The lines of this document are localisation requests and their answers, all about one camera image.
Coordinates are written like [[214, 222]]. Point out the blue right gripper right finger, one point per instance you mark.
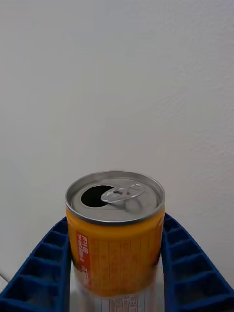
[[192, 268]]

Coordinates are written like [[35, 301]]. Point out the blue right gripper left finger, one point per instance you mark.
[[46, 268]]

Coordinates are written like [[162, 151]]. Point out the orange drink can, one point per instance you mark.
[[114, 239]]

